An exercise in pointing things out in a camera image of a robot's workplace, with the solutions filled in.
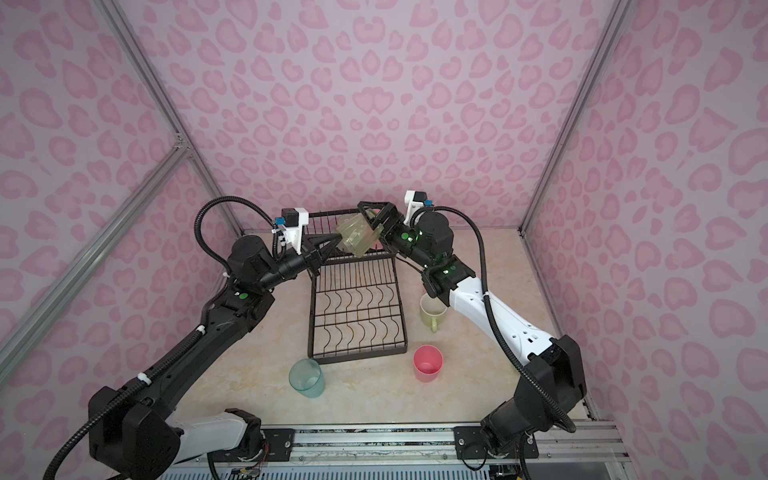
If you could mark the teal plastic cup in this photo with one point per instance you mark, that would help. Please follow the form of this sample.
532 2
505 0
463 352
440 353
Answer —
306 378

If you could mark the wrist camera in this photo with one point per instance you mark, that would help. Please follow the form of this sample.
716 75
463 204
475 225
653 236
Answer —
289 228
414 200

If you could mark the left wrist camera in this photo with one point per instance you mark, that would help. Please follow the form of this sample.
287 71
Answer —
289 228

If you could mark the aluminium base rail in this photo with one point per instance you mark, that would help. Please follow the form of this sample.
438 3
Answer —
419 451

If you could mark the aluminium frame post left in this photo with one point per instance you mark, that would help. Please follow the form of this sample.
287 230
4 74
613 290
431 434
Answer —
128 40

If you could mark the black wire dish rack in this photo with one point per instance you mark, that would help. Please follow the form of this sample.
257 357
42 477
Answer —
355 309

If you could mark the bright green plastic cup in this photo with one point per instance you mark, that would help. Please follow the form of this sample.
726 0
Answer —
357 235

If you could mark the pale green mug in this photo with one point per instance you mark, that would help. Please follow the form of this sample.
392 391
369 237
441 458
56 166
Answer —
432 312

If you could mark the aluminium frame post right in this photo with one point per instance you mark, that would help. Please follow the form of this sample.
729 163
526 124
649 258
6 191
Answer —
620 15

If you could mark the aluminium frame post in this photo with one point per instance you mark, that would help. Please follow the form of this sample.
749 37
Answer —
620 15
128 40

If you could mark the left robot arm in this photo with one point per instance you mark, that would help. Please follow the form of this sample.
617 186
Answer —
133 433

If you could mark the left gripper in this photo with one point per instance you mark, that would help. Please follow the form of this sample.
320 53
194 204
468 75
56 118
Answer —
315 256

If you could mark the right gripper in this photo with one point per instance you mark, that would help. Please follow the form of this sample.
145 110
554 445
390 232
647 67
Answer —
389 208

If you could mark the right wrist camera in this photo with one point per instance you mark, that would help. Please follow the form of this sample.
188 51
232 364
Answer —
414 200

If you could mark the aluminium frame diagonal bar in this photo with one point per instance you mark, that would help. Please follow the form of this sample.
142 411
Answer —
39 319

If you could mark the pink cup front right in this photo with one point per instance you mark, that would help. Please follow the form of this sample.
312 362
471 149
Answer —
428 362

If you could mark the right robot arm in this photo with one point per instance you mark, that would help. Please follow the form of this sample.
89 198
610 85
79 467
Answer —
551 372

